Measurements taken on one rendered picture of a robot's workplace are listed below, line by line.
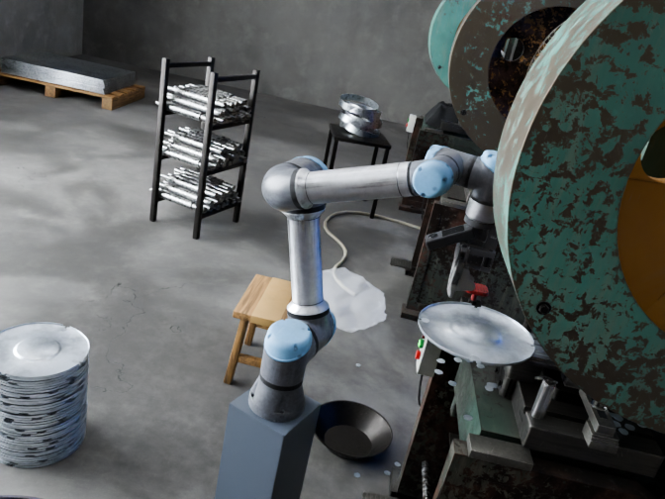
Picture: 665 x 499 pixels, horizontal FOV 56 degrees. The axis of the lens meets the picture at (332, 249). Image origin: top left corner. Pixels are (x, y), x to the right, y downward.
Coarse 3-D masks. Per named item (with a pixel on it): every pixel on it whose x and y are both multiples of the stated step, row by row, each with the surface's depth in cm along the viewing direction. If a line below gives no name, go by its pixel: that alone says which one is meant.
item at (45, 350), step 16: (16, 336) 191; (32, 336) 193; (48, 336) 194; (64, 336) 196; (80, 336) 197; (0, 352) 182; (16, 352) 183; (32, 352) 184; (48, 352) 186; (64, 352) 188; (80, 352) 190; (0, 368) 176; (16, 368) 177; (32, 368) 179; (48, 368) 180; (64, 368) 181
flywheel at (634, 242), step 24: (624, 192) 98; (648, 192) 97; (624, 216) 99; (648, 216) 99; (624, 240) 100; (648, 240) 100; (624, 264) 102; (648, 264) 102; (648, 288) 103; (648, 312) 105
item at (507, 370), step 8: (536, 344) 154; (536, 352) 150; (544, 352) 151; (528, 360) 148; (536, 360) 148; (544, 360) 148; (496, 368) 160; (504, 368) 156; (512, 368) 151; (520, 368) 151; (528, 368) 151; (536, 368) 150; (552, 368) 148; (496, 376) 161; (504, 376) 154; (512, 376) 152; (520, 376) 152; (528, 376) 152; (504, 384) 154; (512, 384) 153; (504, 392) 154
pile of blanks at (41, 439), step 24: (0, 384) 176; (24, 384) 175; (48, 384) 178; (72, 384) 184; (0, 408) 180; (24, 408) 180; (48, 408) 181; (72, 408) 189; (0, 432) 183; (24, 432) 182; (48, 432) 185; (72, 432) 192; (0, 456) 187; (24, 456) 187; (48, 456) 189
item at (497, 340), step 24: (432, 312) 161; (456, 312) 163; (480, 312) 165; (432, 336) 149; (456, 336) 151; (480, 336) 152; (504, 336) 155; (528, 336) 156; (480, 360) 142; (504, 360) 144
